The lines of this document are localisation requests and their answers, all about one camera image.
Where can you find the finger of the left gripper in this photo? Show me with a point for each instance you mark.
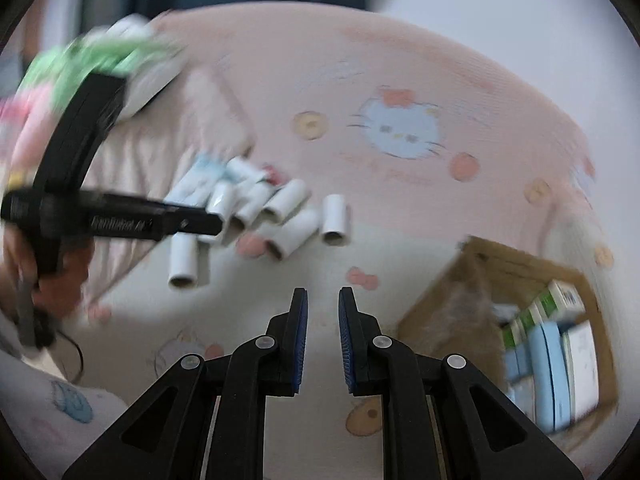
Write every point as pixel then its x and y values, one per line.
pixel 189 219

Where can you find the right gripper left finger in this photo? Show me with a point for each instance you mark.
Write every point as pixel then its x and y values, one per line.
pixel 205 419

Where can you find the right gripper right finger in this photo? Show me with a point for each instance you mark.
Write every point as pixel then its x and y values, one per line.
pixel 442 419

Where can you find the white spiral notebook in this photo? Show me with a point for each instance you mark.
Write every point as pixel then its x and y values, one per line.
pixel 582 370

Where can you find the blue tissue pack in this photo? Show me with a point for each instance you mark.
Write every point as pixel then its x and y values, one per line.
pixel 195 187

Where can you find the white cardboard tube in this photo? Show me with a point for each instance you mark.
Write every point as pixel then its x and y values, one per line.
pixel 252 203
pixel 334 220
pixel 286 201
pixel 183 261
pixel 293 234
pixel 241 169

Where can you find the pink patterned pillow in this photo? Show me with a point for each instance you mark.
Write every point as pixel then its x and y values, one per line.
pixel 147 154

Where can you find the cardboard box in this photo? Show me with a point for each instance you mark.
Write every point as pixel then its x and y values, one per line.
pixel 481 289

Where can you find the red white small packet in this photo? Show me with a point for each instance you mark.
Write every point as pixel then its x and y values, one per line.
pixel 275 176

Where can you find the light blue book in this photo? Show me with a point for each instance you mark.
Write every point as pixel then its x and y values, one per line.
pixel 552 392

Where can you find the green white panda box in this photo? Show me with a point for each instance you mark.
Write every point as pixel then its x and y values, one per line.
pixel 559 302

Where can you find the green white cloth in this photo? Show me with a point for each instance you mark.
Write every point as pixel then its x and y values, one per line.
pixel 131 49

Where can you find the pink Hello Kitty mat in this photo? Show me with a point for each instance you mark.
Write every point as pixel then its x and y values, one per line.
pixel 428 141

